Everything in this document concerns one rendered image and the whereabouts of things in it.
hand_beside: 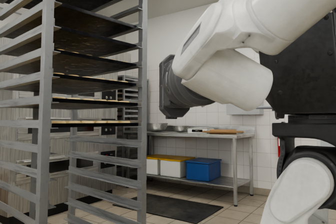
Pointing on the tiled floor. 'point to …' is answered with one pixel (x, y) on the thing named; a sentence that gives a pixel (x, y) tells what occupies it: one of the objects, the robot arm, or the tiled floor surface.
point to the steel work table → (230, 181)
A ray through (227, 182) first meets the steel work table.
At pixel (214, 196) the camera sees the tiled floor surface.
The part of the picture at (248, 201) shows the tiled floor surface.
